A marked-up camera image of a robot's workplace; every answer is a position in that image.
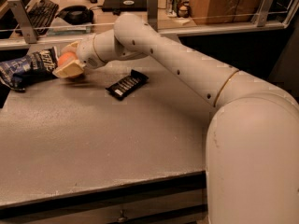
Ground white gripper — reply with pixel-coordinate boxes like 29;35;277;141
52;35;107;78

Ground orange fruit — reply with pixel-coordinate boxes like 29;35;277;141
58;52;77;66

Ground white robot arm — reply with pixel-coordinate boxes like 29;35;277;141
54;13;299;224

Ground blue chip bag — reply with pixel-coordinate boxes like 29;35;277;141
0;47;58;91

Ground black headphones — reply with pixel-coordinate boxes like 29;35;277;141
57;6;93;25

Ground black keyboard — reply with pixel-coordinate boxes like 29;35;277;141
28;0;59;35

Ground black candy bar wrapper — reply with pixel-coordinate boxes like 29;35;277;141
107;69;149;100

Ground glass divider panel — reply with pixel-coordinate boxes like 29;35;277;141
1;0;298;43

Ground black laptop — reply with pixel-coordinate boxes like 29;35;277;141
102;0;147;12

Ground metal can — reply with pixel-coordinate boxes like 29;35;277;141
165;0;181;16

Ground small round brown object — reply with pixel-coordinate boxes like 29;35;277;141
178;6;189;18

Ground left metal bracket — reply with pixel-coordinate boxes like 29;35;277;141
7;0;37;44

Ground metal bracket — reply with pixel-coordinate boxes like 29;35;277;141
7;0;37;44
147;0;158;31
254;0;274;27

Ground middle metal bracket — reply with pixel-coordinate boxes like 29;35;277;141
147;0;158;31

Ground front drawer with handle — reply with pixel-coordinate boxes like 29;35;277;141
0;174;207;224

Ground right metal bracket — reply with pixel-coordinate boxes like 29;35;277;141
254;0;274;27

